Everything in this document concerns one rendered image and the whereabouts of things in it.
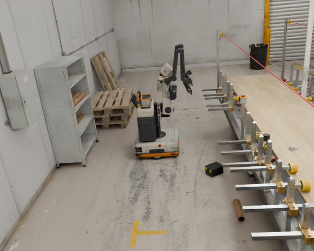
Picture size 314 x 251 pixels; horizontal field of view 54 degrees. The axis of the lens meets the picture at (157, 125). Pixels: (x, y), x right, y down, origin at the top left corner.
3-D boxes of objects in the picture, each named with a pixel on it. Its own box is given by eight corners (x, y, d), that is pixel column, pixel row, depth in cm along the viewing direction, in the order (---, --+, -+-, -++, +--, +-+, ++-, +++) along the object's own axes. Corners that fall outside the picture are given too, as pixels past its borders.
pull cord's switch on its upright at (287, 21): (282, 86, 527) (286, 18, 485) (279, 83, 541) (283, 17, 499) (287, 85, 527) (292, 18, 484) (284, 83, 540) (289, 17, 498)
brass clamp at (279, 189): (276, 192, 221) (277, 187, 219) (271, 182, 234) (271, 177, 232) (285, 192, 221) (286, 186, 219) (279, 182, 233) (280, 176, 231)
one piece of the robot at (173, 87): (167, 100, 452) (166, 86, 443) (167, 94, 477) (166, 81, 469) (178, 99, 450) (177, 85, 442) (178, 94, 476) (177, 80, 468)
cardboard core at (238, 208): (237, 216, 327) (233, 198, 354) (237, 222, 330) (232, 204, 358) (245, 215, 326) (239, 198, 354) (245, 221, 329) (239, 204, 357)
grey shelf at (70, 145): (57, 168, 475) (33, 68, 416) (74, 142, 558) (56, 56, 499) (85, 166, 471) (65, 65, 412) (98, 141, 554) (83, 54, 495)
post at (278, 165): (273, 215, 238) (277, 161, 220) (272, 212, 241) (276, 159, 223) (278, 215, 238) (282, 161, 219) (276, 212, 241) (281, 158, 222)
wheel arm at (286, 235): (251, 240, 180) (252, 236, 179) (250, 236, 183) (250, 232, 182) (316, 238, 177) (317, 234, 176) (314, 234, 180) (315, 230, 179)
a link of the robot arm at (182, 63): (179, 48, 420) (179, 50, 410) (183, 48, 420) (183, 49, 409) (180, 79, 436) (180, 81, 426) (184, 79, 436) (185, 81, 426)
